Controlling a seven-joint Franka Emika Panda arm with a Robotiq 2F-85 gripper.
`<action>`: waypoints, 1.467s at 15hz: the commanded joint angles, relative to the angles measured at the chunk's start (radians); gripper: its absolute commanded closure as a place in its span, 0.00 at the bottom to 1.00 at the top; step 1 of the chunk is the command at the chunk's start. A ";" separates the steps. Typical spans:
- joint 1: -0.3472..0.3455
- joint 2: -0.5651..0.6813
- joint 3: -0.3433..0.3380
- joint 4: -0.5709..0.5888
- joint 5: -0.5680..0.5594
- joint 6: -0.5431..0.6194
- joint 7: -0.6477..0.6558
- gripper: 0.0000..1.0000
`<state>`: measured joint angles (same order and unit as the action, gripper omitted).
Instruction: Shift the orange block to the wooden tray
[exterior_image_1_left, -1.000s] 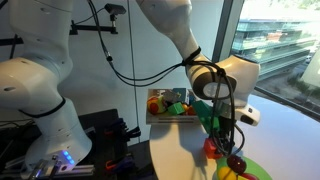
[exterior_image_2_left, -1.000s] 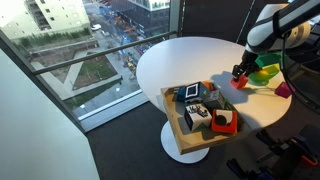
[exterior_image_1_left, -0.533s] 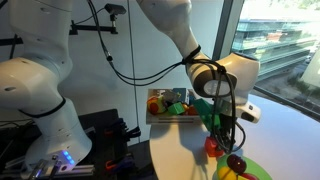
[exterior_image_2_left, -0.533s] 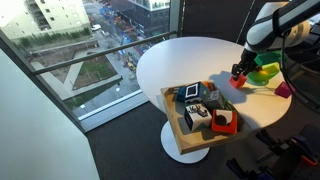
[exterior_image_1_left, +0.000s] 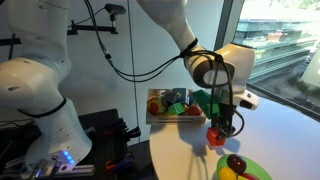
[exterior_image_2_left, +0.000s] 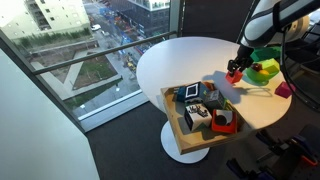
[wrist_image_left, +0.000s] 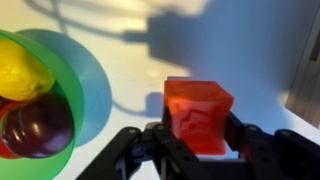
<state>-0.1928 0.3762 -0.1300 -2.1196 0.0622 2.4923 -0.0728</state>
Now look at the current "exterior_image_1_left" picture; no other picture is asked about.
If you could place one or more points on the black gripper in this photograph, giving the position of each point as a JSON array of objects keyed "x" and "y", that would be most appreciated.
[{"x": 226, "y": 113}]

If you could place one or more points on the orange block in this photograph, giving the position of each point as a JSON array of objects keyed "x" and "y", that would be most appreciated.
[{"x": 213, "y": 140}]

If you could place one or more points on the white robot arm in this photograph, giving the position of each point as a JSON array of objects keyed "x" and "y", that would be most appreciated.
[{"x": 33, "y": 83}]

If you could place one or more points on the lime green block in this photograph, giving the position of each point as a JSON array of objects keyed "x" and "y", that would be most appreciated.
[{"x": 241, "y": 178}]

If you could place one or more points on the wooden tray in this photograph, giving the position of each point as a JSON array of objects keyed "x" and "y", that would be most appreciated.
[{"x": 170, "y": 119}]

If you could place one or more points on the blue white patterned block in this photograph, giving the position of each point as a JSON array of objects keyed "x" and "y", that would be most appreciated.
[{"x": 180, "y": 95}]

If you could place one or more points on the dark purple toy plum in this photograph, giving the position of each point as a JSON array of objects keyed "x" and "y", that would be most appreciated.
[{"x": 236, "y": 164}]

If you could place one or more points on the yellow orange toy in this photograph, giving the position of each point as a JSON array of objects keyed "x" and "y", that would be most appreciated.
[{"x": 194, "y": 110}]

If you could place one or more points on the yellow toy lemon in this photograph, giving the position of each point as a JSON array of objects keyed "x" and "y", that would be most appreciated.
[{"x": 226, "y": 174}]

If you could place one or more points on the red toy fruit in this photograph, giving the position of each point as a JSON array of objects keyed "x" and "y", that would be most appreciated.
[{"x": 249, "y": 176}]

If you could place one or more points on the green plate with fruit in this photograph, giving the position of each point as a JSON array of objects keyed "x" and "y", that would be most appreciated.
[{"x": 260, "y": 170}]

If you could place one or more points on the green cube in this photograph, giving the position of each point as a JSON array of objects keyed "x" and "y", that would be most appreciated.
[{"x": 176, "y": 109}]

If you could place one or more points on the grey cube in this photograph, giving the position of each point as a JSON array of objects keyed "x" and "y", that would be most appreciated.
[{"x": 168, "y": 99}]

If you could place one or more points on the soft cube with red circles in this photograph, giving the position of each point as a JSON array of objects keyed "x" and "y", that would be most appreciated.
[{"x": 154, "y": 106}]

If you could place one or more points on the glass office building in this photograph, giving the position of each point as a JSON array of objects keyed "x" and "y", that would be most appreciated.
[{"x": 276, "y": 43}]

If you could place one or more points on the orange black clamp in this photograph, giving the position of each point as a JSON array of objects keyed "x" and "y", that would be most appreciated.
[
  {"x": 116, "y": 165},
  {"x": 115, "y": 128}
]

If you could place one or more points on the black robot stand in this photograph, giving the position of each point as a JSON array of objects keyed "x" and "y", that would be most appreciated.
[{"x": 96, "y": 120}]

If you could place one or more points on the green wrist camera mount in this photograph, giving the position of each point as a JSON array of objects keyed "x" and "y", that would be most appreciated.
[{"x": 205, "y": 101}]

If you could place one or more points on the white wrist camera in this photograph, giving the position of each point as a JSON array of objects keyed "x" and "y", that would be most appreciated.
[{"x": 246, "y": 99}]

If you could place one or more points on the dark window frame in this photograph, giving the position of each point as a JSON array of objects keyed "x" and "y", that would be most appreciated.
[{"x": 230, "y": 13}]

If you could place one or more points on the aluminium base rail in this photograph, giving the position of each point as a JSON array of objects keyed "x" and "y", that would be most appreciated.
[{"x": 81, "y": 170}]

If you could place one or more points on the black camera on boom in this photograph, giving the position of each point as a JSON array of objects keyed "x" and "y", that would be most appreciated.
[{"x": 115, "y": 9}]

